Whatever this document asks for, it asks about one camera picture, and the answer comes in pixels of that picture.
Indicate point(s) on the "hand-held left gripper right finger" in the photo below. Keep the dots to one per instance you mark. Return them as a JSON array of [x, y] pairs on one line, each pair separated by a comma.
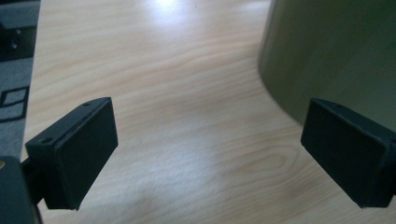
[[348, 155]]

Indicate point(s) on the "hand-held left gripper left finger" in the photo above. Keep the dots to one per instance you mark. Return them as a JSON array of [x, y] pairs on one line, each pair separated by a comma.
[[77, 155]]

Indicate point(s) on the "dark olive bin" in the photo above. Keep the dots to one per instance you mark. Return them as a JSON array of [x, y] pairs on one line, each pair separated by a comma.
[[327, 46]]

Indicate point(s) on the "black stand base with bolts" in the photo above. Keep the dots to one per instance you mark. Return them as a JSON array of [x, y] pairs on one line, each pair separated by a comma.
[[18, 40]]

